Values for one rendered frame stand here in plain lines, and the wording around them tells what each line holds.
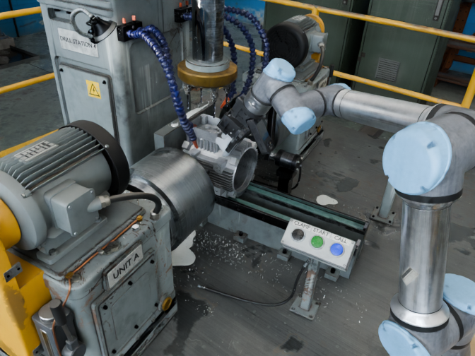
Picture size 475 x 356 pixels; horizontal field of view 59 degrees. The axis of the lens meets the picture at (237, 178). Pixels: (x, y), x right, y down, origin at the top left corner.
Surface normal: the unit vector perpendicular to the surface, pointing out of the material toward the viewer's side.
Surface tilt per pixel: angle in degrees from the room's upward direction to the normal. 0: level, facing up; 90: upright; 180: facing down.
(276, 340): 0
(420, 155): 84
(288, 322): 0
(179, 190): 43
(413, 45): 90
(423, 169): 84
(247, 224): 90
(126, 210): 0
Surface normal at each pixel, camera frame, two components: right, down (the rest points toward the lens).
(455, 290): 0.12, -0.87
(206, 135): -0.50, 0.47
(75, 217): 0.87, 0.30
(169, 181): 0.50, -0.54
